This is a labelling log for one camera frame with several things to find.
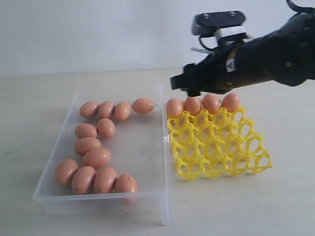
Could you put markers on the brown egg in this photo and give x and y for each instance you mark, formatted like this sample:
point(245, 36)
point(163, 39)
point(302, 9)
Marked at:
point(65, 172)
point(174, 107)
point(231, 102)
point(105, 180)
point(126, 183)
point(89, 109)
point(212, 103)
point(97, 158)
point(122, 111)
point(192, 105)
point(85, 130)
point(106, 109)
point(83, 145)
point(83, 180)
point(143, 105)
point(106, 128)

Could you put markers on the clear plastic tray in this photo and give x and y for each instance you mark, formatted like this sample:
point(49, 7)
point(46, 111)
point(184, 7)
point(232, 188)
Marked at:
point(111, 155)

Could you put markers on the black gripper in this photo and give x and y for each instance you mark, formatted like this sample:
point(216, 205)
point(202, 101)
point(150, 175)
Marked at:
point(285, 57)

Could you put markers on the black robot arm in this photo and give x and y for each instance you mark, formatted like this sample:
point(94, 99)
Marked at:
point(229, 39)

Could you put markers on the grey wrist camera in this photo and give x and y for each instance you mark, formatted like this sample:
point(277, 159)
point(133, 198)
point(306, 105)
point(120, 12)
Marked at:
point(206, 24)

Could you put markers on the yellow plastic egg tray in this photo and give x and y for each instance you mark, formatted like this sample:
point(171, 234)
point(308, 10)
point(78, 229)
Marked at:
point(209, 145)

